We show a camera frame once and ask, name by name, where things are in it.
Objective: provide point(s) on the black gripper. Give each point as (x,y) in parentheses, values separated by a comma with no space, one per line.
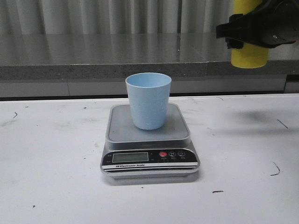
(270,24)

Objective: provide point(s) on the yellow squeeze bottle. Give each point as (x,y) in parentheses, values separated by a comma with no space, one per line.
(250,56)

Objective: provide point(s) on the light blue plastic cup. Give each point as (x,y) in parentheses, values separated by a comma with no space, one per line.
(148,95)

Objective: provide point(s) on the silver digital kitchen scale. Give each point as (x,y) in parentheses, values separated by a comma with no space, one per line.
(130,152)

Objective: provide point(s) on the grey stone counter shelf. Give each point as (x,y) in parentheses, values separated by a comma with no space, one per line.
(69,57)

